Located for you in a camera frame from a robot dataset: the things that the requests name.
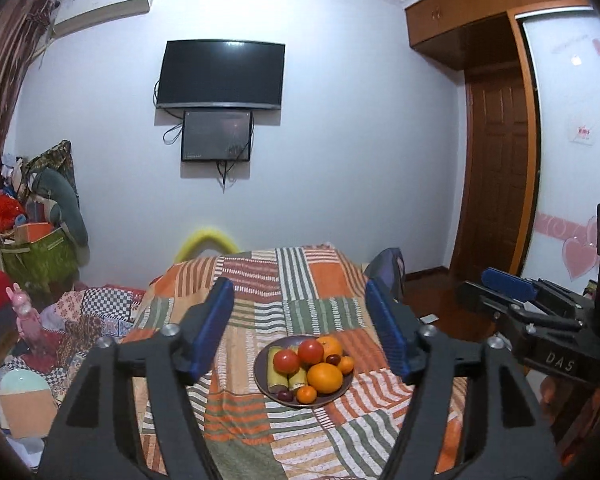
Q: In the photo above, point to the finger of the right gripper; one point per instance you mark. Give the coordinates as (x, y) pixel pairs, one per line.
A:
(481, 299)
(527, 290)

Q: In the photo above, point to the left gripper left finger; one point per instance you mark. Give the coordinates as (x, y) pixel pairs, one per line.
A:
(95, 432)

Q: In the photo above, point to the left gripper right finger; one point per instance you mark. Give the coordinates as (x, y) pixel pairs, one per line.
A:
(503, 434)

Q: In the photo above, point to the large navel orange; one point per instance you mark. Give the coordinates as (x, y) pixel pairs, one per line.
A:
(331, 346)

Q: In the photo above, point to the large orange with sticker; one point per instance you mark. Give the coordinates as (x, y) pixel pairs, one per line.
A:
(325, 378)

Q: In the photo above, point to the red tomato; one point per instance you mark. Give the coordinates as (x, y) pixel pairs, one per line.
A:
(286, 362)
(310, 352)

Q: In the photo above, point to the small mandarin orange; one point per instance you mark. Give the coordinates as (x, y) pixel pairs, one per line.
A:
(306, 394)

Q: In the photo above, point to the brown wooden door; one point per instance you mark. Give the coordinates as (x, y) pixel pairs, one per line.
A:
(496, 172)

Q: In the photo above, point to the dark blue bag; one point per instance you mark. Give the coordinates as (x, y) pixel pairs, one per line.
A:
(388, 267)

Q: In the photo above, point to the pink rabbit bottle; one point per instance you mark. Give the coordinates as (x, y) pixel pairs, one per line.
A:
(28, 319)

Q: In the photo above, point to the green storage box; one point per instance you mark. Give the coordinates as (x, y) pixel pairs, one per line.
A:
(45, 266)

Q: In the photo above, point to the purple ceramic plate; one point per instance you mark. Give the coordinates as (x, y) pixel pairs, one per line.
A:
(292, 342)

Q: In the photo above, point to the patchwork striped bedspread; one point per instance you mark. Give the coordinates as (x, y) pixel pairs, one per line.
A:
(280, 292)

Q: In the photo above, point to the grey green plush toy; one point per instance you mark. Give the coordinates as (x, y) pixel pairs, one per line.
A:
(65, 209)

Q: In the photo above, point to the yellow curved headboard tube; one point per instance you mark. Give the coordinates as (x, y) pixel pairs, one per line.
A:
(206, 236)

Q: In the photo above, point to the wooden wardrobe cabinet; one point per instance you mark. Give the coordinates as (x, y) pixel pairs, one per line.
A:
(471, 35)

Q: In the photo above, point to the white air conditioner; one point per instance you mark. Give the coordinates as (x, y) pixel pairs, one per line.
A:
(75, 15)

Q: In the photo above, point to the small black wall monitor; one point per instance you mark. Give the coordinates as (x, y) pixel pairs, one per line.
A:
(216, 136)

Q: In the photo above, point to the large wall television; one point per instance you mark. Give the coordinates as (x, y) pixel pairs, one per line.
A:
(221, 73)

